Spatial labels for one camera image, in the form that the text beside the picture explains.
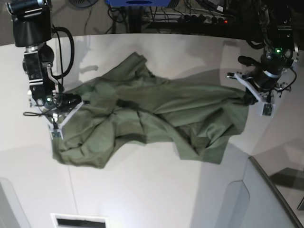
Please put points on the black power strip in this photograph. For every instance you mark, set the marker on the black power strip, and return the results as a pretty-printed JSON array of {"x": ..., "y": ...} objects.
[{"x": 186, "y": 18}]

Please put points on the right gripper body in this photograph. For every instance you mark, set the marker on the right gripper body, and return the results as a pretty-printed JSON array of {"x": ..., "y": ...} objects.
[{"x": 59, "y": 114}]

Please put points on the blue box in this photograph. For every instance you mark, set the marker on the blue box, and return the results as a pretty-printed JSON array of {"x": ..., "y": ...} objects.
[{"x": 125, "y": 3}]

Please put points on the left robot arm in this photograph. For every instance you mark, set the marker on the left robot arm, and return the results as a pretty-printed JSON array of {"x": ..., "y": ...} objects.
[{"x": 280, "y": 53}]

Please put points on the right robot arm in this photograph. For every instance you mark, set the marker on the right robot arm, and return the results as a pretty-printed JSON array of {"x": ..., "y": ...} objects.
[{"x": 32, "y": 29}]

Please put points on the grey chair backrest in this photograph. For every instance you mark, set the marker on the grey chair backrest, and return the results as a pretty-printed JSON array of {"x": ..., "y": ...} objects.
[{"x": 276, "y": 193}]

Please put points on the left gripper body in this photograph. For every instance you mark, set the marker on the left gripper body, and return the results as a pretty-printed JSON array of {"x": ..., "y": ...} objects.
[{"x": 262, "y": 81}]

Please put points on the green t-shirt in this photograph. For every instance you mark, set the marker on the green t-shirt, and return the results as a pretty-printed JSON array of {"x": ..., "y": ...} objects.
[{"x": 129, "y": 104}]

